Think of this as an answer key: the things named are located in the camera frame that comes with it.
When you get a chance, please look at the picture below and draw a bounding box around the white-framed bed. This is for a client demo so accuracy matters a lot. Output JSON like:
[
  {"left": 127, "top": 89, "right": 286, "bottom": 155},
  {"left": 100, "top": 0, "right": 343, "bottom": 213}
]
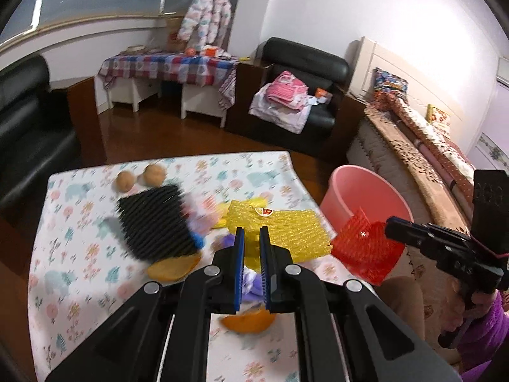
[{"left": 346, "top": 37, "right": 509, "bottom": 239}]

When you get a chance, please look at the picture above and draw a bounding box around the black leather armchair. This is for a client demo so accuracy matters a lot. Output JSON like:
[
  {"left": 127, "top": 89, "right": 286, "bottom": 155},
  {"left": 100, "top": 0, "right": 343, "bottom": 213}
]
[{"left": 227, "top": 37, "right": 366, "bottom": 156}]

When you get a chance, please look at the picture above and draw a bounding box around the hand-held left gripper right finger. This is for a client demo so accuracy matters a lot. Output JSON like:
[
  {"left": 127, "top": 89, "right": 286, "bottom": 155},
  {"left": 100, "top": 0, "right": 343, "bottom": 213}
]
[{"left": 260, "top": 226, "right": 462, "bottom": 382}]

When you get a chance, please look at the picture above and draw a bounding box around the brown leaf-pattern blanket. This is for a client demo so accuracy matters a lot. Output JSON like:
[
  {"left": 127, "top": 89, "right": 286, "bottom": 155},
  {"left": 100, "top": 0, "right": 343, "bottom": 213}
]
[{"left": 364, "top": 103, "right": 478, "bottom": 231}]

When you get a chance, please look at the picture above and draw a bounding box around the walnut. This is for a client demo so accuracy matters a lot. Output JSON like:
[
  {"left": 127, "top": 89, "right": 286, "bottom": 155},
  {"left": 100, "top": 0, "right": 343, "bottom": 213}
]
[
  {"left": 116, "top": 172, "right": 135, "bottom": 194},
  {"left": 143, "top": 164, "right": 165, "bottom": 187}
]

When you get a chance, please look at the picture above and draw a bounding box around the yellow floral pillow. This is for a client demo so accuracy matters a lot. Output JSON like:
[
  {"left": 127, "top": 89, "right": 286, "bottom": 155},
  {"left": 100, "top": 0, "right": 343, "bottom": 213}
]
[{"left": 426, "top": 104, "right": 452, "bottom": 136}]

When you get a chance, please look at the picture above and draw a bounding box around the white cloth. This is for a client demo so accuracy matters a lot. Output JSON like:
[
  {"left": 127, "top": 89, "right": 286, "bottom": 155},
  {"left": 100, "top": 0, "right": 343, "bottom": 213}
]
[{"left": 249, "top": 88, "right": 315, "bottom": 134}]

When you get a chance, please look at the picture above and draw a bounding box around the plaid tablecloth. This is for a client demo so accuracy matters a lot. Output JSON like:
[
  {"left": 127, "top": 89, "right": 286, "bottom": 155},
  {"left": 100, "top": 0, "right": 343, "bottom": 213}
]
[{"left": 97, "top": 50, "right": 239, "bottom": 108}]

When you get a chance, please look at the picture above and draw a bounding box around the yellow foam net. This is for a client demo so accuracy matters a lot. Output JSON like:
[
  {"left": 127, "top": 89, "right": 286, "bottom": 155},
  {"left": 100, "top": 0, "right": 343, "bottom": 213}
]
[{"left": 227, "top": 200, "right": 334, "bottom": 271}]

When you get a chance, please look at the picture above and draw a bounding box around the floral tablecloth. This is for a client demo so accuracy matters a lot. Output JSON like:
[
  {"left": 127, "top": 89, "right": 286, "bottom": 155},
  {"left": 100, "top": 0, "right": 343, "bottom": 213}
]
[{"left": 28, "top": 150, "right": 382, "bottom": 382}]

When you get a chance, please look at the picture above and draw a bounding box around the red foam net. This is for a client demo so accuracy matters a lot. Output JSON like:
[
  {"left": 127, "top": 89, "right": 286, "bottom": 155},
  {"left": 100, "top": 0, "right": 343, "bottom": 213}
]
[{"left": 331, "top": 206, "right": 406, "bottom": 286}]

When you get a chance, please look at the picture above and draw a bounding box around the black foam net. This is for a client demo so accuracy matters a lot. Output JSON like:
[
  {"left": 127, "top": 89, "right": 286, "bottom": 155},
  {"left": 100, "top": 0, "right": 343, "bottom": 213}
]
[{"left": 115, "top": 185, "right": 201, "bottom": 265}]

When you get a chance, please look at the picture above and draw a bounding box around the pink folded cloth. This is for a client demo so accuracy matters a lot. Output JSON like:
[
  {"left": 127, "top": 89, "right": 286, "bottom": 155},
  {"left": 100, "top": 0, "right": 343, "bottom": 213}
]
[{"left": 266, "top": 71, "right": 309, "bottom": 106}]

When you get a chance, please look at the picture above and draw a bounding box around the orange floral quilt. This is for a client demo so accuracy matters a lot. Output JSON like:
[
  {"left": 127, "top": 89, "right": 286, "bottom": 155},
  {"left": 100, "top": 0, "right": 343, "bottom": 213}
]
[{"left": 378, "top": 91, "right": 478, "bottom": 203}]

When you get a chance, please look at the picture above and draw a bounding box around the colourful printed pillow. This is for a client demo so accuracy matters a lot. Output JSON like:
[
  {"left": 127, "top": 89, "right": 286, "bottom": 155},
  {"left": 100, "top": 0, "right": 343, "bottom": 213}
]
[{"left": 372, "top": 67, "right": 409, "bottom": 106}]

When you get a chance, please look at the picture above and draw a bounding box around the black leather sofa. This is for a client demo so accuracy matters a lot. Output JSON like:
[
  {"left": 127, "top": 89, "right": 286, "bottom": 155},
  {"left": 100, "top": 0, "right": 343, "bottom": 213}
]
[{"left": 0, "top": 56, "right": 98, "bottom": 211}]

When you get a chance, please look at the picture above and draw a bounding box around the floral puffy jacket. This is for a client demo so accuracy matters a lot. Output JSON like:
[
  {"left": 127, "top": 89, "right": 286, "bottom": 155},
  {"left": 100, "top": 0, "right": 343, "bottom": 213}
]
[{"left": 177, "top": 0, "right": 233, "bottom": 46}]

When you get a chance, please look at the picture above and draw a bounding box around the lilac wardrobe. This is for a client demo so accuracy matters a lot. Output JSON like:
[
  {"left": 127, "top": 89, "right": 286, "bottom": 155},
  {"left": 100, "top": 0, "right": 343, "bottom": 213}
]
[{"left": 465, "top": 58, "right": 509, "bottom": 176}]

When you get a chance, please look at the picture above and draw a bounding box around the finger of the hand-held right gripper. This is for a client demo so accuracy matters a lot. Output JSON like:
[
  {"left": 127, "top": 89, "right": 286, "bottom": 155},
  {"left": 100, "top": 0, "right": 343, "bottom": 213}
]
[{"left": 384, "top": 216, "right": 431, "bottom": 248}]

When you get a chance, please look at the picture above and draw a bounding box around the orange peel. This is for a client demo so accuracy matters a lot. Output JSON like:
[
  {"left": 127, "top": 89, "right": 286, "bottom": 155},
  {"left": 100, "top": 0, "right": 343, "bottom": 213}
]
[
  {"left": 147, "top": 252, "right": 203, "bottom": 282},
  {"left": 220, "top": 310, "right": 277, "bottom": 335}
]

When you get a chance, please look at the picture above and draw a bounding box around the person's right forearm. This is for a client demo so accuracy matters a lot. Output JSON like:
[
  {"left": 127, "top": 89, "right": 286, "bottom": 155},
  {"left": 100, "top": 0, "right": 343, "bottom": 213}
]
[{"left": 447, "top": 286, "right": 509, "bottom": 382}]

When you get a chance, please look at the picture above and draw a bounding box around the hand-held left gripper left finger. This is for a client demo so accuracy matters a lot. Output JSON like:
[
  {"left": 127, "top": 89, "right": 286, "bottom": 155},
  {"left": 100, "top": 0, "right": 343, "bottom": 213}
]
[{"left": 45, "top": 227, "right": 245, "bottom": 382}]

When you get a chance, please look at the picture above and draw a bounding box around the purple plastic wrapper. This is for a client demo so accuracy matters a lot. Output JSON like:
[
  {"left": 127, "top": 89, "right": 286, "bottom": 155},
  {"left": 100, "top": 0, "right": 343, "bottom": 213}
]
[{"left": 217, "top": 233, "right": 264, "bottom": 307}]

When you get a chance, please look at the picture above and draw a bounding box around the cardboard box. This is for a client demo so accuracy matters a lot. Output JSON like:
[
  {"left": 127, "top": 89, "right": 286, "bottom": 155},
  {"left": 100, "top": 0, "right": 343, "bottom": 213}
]
[{"left": 166, "top": 18, "right": 187, "bottom": 52}]

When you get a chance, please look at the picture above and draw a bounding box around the pink plastic bucket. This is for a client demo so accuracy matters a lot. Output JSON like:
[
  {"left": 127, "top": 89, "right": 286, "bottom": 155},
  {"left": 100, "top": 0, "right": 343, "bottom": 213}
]
[{"left": 320, "top": 164, "right": 414, "bottom": 247}]

